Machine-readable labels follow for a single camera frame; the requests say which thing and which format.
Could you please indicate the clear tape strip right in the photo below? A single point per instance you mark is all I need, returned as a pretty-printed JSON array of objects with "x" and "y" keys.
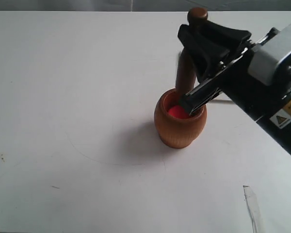
[{"x": 253, "y": 209}]

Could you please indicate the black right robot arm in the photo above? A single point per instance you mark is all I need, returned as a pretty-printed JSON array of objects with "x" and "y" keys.
[{"x": 278, "y": 123}]

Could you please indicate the red ball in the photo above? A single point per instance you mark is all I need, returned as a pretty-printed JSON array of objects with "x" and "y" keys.
[{"x": 178, "y": 112}]

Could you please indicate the brown wooden pestle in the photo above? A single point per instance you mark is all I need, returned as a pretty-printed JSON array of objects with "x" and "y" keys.
[{"x": 186, "y": 76}]

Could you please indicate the brown wooden mortar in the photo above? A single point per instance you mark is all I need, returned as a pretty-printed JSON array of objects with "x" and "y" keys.
[{"x": 176, "y": 132}]

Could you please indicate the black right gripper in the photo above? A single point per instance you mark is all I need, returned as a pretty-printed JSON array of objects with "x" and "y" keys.
[{"x": 216, "y": 44}]

